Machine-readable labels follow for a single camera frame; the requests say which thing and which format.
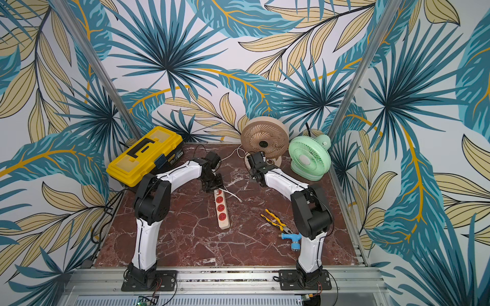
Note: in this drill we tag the green desk fan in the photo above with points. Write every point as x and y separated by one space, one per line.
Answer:
310 157

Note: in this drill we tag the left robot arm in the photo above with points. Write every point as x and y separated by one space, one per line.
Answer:
152 205

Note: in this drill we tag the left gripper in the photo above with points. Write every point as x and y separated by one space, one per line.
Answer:
219 183

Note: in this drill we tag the right metal frame post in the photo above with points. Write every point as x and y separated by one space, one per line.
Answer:
378 36

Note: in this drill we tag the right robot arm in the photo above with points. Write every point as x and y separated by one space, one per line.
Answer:
311 215

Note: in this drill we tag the yellow handled pliers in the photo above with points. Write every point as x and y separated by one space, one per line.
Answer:
273 220

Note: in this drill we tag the aluminium front rail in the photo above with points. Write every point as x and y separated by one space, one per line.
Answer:
351 285

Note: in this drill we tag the beige desk fan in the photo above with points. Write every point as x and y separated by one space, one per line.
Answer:
267 135

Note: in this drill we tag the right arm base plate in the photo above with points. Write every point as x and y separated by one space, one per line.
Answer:
294 280

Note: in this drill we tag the left metal frame post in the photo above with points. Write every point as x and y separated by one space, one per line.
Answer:
69 19

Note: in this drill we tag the blue plastic pipe fitting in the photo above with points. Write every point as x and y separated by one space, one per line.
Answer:
295 240

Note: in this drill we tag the yellow black toolbox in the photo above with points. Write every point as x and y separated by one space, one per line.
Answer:
156 152

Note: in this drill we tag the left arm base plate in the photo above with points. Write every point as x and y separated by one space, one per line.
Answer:
168 281

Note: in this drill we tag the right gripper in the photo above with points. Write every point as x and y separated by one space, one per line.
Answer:
254 178

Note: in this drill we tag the beige red power strip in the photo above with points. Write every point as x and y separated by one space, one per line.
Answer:
221 209

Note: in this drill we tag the metal frame post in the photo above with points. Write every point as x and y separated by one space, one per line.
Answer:
69 19
378 36

